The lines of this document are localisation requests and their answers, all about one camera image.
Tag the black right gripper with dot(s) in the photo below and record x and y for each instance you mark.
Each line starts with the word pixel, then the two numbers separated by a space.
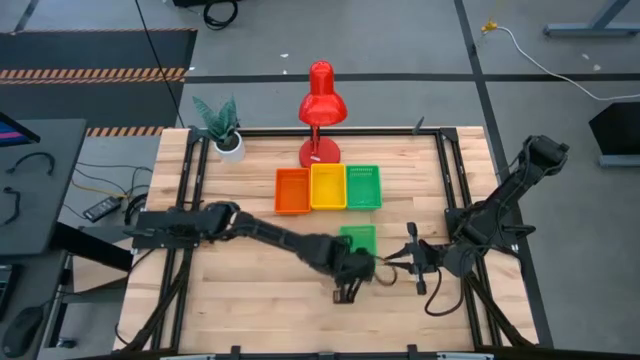
pixel 430 260

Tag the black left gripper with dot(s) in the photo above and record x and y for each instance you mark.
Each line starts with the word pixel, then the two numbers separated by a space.
pixel 340 262

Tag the green plastic basket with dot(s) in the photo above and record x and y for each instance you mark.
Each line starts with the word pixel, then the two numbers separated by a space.
pixel 364 190
pixel 362 237

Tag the yellow plastic basket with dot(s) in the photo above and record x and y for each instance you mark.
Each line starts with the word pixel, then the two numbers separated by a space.
pixel 328 187

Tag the orange plastic basket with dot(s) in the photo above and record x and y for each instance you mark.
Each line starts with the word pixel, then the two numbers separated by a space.
pixel 292 192

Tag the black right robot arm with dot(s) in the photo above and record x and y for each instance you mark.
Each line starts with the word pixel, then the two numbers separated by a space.
pixel 505 195

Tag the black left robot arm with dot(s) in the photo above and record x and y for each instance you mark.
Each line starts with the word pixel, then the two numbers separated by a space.
pixel 270 232

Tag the red desk lamp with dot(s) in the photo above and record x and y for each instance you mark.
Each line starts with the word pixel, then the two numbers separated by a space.
pixel 322 107

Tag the white plant pot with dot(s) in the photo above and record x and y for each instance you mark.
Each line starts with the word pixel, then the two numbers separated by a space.
pixel 235 152

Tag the green snake plant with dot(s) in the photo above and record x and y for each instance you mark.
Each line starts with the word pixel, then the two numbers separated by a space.
pixel 220 122

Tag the black box with grey base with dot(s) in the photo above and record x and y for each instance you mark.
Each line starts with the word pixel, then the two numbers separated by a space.
pixel 620 130

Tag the yellow plug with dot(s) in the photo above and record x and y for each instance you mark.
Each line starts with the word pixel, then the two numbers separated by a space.
pixel 489 26

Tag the black power adapter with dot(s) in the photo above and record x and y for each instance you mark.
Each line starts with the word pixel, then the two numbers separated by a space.
pixel 102 209

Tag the grey table leg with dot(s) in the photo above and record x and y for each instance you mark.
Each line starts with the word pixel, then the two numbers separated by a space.
pixel 590 29

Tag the dark grey side desk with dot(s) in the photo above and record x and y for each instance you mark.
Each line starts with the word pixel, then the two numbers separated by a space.
pixel 50 200

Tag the black hazard-striped floor mat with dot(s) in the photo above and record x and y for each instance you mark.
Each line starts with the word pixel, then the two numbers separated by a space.
pixel 100 50

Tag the black computer mouse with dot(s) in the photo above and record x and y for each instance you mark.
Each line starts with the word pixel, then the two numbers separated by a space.
pixel 22 330

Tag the laptop screen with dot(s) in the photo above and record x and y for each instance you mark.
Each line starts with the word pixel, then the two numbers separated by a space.
pixel 15 135

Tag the black aluminium frame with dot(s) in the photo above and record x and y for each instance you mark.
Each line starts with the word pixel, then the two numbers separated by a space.
pixel 380 132

